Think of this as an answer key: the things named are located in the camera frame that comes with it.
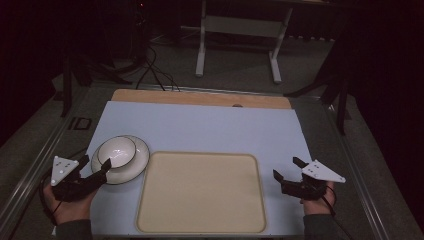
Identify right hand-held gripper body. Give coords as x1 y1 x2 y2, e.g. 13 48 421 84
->
280 159 347 202

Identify black floor cables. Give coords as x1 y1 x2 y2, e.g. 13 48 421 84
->
134 44 182 93

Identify black tripod stand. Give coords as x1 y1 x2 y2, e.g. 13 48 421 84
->
283 19 354 136

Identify white metal stand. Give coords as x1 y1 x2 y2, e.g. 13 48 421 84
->
194 0 295 85

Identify white bowl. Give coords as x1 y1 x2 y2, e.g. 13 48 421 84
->
97 135 138 170

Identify person's right hand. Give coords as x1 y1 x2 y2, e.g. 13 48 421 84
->
299 181 337 216

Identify black metal stand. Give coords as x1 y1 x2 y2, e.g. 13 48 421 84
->
59 54 134 118

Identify light blue table mat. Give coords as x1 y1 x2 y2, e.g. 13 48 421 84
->
79 100 315 238

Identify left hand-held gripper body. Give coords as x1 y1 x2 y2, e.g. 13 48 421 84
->
49 155 98 203

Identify person's left hand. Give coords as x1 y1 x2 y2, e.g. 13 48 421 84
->
42 183 98 226

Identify white plate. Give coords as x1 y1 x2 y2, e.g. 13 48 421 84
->
90 134 151 186

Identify beige tray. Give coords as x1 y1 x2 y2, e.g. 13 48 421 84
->
134 150 268 235

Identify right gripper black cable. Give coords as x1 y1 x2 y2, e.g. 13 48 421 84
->
320 184 355 240

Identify black floor socket box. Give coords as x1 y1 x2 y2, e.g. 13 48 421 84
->
67 116 93 131

